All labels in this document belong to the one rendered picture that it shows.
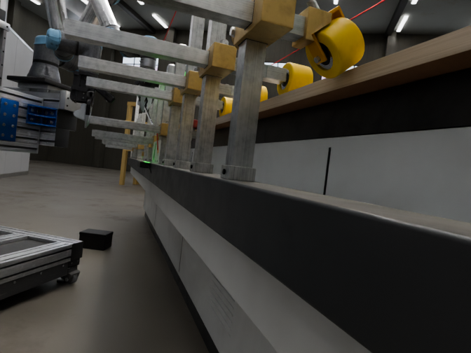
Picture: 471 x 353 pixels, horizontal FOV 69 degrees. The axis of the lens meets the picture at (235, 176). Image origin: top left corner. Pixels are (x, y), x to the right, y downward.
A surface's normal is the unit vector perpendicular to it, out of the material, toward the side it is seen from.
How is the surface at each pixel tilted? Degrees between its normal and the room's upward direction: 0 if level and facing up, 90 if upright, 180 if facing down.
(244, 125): 90
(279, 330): 90
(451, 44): 90
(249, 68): 90
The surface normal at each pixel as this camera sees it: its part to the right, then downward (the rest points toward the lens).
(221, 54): 0.33, 0.06
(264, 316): -0.94, -0.10
